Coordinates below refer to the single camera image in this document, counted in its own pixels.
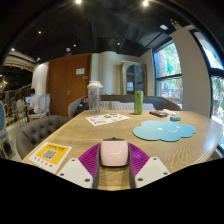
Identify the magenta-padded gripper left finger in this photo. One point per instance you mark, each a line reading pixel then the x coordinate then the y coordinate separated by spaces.
pixel 76 171

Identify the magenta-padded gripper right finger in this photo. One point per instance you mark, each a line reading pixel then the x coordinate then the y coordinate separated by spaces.
pixel 151 170

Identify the pink computer mouse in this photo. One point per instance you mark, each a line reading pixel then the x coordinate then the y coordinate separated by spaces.
pixel 114 153

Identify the blue cloud-shaped mouse pad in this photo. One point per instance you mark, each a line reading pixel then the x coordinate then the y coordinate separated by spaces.
pixel 163 130

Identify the yellow and white code card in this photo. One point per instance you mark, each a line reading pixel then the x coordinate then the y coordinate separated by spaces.
pixel 50 154

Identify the grey tufted armchair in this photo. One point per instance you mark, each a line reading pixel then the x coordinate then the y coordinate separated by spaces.
pixel 36 131

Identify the black and red small box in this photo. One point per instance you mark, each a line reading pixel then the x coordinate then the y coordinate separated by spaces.
pixel 158 113

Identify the small teal object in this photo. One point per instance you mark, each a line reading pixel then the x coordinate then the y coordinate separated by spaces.
pixel 175 118

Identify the printed paper leaflet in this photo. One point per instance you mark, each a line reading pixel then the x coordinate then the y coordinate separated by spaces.
pixel 107 119

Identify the white plastic packet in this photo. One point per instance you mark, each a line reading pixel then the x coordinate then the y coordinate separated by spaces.
pixel 169 111

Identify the black backpack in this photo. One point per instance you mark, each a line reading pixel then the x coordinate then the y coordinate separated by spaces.
pixel 81 107

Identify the green drink can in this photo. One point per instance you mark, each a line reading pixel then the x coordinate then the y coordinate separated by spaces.
pixel 138 102

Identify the brown sofa bench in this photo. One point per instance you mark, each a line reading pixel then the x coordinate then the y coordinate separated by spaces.
pixel 160 101

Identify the striped cushion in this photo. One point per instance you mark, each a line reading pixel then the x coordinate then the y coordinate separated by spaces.
pixel 105 105
pixel 123 106

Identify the clear shaker bottle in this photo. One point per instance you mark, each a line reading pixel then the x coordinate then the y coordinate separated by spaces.
pixel 94 100

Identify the white dining chair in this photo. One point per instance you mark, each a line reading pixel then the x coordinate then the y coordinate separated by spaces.
pixel 42 105

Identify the person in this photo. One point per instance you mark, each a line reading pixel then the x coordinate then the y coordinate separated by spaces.
pixel 34 101

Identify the laptop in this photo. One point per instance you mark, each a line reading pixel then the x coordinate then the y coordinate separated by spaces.
pixel 27 99

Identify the blue-backed white chair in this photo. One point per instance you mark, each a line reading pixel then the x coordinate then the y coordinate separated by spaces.
pixel 2 123

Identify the wooden door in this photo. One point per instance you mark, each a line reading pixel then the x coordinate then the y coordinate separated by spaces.
pixel 63 83

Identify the glass-door cabinet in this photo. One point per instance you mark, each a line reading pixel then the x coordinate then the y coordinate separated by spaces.
pixel 133 78

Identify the black-framed window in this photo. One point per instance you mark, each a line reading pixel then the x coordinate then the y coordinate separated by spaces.
pixel 168 73
pixel 216 86

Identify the white door sign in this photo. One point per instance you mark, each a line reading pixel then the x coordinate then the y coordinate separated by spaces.
pixel 80 71

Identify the ceiling spotlights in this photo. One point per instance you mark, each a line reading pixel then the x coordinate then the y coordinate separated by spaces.
pixel 78 1

